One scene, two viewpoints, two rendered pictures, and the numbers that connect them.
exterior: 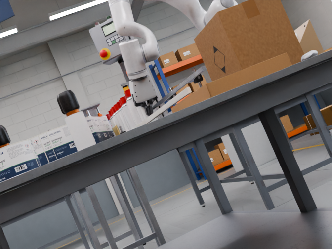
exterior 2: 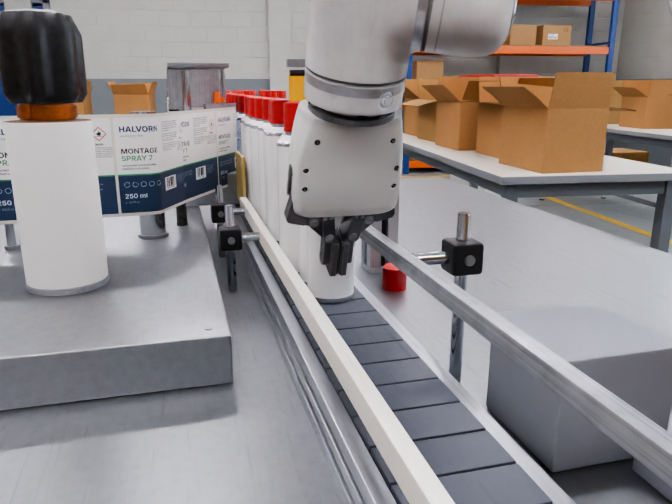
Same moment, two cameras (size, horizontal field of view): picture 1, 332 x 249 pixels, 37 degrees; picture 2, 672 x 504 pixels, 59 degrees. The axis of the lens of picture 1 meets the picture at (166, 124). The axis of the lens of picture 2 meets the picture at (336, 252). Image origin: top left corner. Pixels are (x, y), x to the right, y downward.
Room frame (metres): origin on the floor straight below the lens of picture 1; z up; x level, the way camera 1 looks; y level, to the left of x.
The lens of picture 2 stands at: (1.59, 0.00, 1.10)
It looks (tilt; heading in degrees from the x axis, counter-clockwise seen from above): 15 degrees down; 4
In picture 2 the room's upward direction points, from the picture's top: straight up
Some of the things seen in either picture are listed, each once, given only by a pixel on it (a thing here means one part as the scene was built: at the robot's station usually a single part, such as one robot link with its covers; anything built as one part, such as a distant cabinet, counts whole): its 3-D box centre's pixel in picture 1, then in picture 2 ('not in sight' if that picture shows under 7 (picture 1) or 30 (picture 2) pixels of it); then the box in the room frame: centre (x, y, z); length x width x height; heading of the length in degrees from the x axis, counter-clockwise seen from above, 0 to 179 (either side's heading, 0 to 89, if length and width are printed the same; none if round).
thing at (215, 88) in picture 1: (227, 88); not in sight; (1.46, -0.21, 0.85); 0.30 x 0.26 x 0.04; 19
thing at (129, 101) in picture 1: (136, 110); (299, 189); (2.30, 0.10, 0.98); 0.05 x 0.05 x 0.20
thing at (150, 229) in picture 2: not in sight; (148, 175); (2.46, 0.35, 0.97); 0.05 x 0.05 x 0.19
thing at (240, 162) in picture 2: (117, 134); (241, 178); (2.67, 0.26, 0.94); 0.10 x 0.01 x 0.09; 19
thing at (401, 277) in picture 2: not in sight; (394, 276); (2.39, -0.02, 0.85); 0.03 x 0.03 x 0.03
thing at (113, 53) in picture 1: (112, 40); not in sight; (2.53, 0.08, 1.38); 0.17 x 0.10 x 0.19; 74
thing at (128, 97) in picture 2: not in sight; (134, 100); (7.63, 2.50, 0.96); 0.44 x 0.44 x 0.37; 10
